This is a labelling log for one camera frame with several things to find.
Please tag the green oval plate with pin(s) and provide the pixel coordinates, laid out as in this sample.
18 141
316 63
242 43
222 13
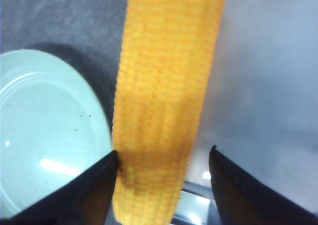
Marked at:
52 128

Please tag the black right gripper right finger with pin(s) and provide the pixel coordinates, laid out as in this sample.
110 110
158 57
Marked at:
241 199

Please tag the yellow corn cob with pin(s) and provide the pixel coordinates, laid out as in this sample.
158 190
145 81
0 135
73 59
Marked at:
165 62

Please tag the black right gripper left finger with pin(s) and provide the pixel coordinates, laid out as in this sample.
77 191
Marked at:
83 201

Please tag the silver digital kitchen scale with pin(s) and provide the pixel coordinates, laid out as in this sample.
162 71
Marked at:
261 105

